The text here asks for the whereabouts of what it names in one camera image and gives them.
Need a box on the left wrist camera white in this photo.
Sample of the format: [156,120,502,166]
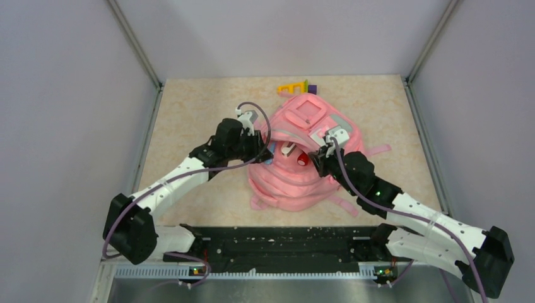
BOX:
[235,109,258,136]

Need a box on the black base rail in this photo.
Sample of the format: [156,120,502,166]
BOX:
[186,227,403,276]

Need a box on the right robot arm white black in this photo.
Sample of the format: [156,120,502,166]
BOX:
[309,145,514,302]

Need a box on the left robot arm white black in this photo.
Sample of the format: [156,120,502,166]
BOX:
[102,111,271,264]

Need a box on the red perfect stamp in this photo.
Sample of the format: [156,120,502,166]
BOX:
[297,152,310,167]

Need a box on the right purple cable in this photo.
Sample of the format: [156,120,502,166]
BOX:
[327,136,489,303]

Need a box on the light blue eraser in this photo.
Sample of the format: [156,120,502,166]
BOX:
[263,141,277,165]

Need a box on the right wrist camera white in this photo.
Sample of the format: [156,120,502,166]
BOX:
[324,126,350,148]

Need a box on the pink student backpack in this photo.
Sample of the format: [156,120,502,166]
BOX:
[247,93,391,217]

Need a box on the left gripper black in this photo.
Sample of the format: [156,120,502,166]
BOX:
[226,129,273,163]

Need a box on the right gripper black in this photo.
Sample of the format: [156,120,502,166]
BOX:
[309,143,359,196]

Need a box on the yellow triangle toy purple cap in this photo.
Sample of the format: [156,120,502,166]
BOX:
[276,80,318,98]

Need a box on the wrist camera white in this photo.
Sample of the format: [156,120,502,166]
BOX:
[324,126,350,148]
[235,109,258,136]

